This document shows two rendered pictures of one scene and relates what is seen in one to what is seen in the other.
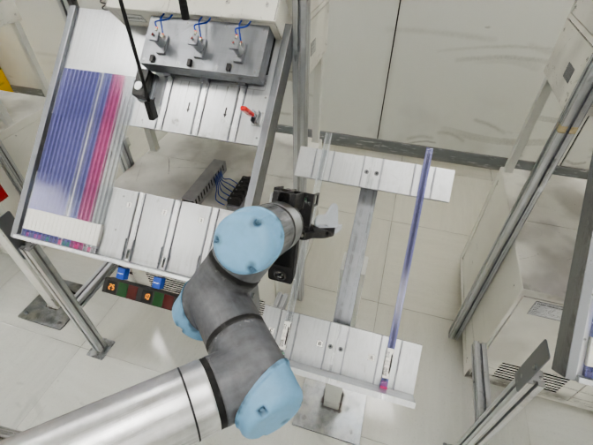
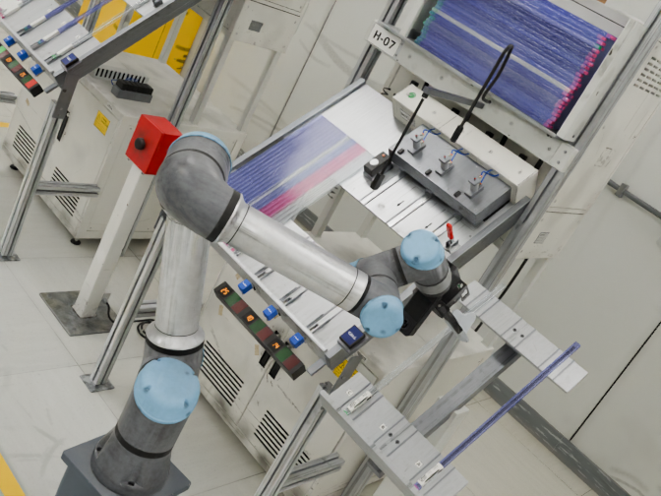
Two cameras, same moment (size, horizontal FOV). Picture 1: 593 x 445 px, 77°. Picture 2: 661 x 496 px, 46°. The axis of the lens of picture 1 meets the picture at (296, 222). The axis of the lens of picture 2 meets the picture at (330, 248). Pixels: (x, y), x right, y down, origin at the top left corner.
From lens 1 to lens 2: 1.10 m
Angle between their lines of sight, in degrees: 25
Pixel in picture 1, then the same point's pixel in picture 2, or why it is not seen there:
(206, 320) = (371, 271)
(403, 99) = (633, 407)
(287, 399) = (397, 311)
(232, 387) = (376, 288)
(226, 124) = not seen: hidden behind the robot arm
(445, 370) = not seen: outside the picture
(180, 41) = (432, 154)
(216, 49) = (456, 177)
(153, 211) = not seen: hidden behind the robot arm
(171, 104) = (388, 193)
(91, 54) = (349, 119)
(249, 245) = (424, 246)
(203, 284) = (379, 258)
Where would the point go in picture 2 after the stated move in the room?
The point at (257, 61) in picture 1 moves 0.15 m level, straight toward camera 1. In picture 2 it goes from (483, 204) to (473, 215)
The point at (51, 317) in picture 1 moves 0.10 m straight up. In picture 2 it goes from (69, 319) to (79, 296)
